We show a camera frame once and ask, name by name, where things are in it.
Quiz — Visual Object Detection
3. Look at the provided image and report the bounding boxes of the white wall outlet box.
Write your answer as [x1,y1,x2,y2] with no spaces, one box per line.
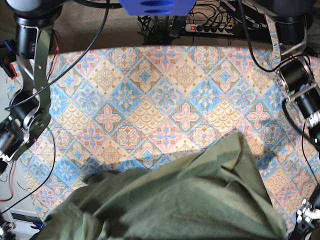
[3,208,42,240]

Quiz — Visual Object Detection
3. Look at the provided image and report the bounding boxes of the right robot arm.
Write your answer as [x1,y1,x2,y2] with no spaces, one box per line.
[0,0,64,173]

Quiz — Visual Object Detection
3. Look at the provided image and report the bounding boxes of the blue clamp bottom left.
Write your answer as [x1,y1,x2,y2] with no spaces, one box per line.
[30,217,45,231]

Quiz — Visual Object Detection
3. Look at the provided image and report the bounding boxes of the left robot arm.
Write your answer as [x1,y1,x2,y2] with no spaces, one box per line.
[250,0,320,150]

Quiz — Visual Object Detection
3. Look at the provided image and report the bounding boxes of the patterned tablecloth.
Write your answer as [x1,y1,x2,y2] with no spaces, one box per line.
[15,46,320,231]

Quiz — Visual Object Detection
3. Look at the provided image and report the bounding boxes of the white power strip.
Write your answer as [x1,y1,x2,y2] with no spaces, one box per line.
[184,23,233,35]

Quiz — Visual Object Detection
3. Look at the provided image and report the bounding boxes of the green t-shirt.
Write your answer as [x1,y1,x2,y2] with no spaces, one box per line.
[33,133,288,240]

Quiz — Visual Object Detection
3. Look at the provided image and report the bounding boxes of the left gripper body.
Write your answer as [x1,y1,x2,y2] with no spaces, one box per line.
[289,199,320,240]

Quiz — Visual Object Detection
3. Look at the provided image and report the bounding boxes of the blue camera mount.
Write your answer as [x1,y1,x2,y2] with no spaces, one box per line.
[119,0,196,17]

